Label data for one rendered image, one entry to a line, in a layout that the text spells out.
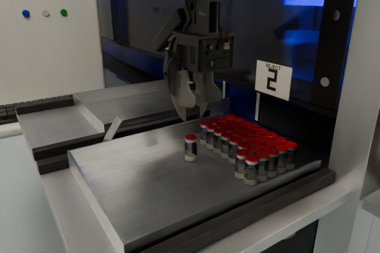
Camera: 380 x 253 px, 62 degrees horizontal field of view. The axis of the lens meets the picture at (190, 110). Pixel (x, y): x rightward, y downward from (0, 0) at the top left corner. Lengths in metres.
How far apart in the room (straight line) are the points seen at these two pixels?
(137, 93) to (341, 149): 0.63
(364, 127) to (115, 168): 0.40
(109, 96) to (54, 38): 0.38
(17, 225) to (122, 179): 1.52
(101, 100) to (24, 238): 1.14
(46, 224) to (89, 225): 1.51
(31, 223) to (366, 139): 1.77
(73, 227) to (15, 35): 0.86
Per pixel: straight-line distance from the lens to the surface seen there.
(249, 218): 0.45
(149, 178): 0.54
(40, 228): 1.95
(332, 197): 0.54
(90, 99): 0.93
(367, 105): 0.51
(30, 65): 1.24
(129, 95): 0.97
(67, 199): 0.52
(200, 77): 0.54
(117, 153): 0.62
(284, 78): 0.59
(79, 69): 1.27
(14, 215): 2.11
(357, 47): 0.51
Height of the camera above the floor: 1.17
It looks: 20 degrees down
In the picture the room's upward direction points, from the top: straight up
